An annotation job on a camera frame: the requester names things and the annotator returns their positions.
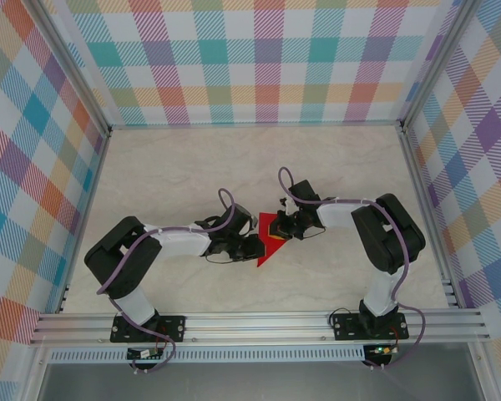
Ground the red square paper sheet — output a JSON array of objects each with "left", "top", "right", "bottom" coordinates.
[{"left": 255, "top": 212, "right": 289, "bottom": 267}]

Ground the grey metal panel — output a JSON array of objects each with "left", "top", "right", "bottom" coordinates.
[{"left": 37, "top": 361, "right": 485, "bottom": 401}]

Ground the black circuit board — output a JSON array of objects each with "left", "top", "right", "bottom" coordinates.
[{"left": 126, "top": 348, "right": 163, "bottom": 361}]

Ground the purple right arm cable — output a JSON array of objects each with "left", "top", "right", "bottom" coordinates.
[{"left": 277, "top": 166, "right": 427, "bottom": 372}]

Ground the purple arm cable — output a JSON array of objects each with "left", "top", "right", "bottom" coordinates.
[
  {"left": 95, "top": 188, "right": 238, "bottom": 375},
  {"left": 277, "top": 166, "right": 427, "bottom": 372}
]

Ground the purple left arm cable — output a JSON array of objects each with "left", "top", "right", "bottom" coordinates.
[{"left": 95, "top": 188, "right": 238, "bottom": 375}]

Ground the wide aluminium mounting rail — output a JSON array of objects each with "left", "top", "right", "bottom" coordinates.
[{"left": 28, "top": 311, "right": 492, "bottom": 347}]

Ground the thin black wire loop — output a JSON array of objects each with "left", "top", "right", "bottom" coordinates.
[{"left": 328, "top": 307, "right": 363, "bottom": 327}]

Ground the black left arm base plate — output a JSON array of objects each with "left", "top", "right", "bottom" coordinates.
[{"left": 110, "top": 316, "right": 187, "bottom": 343}]

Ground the long aluminium frame bar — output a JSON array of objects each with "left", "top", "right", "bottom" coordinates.
[{"left": 108, "top": 119, "right": 404, "bottom": 129}]

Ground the slotted grey cable duct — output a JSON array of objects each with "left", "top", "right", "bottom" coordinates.
[{"left": 48, "top": 345, "right": 367, "bottom": 363}]

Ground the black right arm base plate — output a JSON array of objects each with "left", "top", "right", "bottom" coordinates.
[{"left": 332, "top": 312, "right": 410, "bottom": 342}]

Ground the aluminium side frame bar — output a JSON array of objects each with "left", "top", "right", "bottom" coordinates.
[
  {"left": 57, "top": 129, "right": 112, "bottom": 314},
  {"left": 398, "top": 124, "right": 460, "bottom": 310}
]

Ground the aluminium frame post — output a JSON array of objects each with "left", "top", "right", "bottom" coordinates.
[
  {"left": 400, "top": 0, "right": 481, "bottom": 135},
  {"left": 32, "top": 0, "right": 112, "bottom": 139}
]

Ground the aluminium frame leg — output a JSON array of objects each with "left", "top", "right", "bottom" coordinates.
[
  {"left": 21, "top": 345, "right": 53, "bottom": 401},
  {"left": 467, "top": 340, "right": 497, "bottom": 401}
]

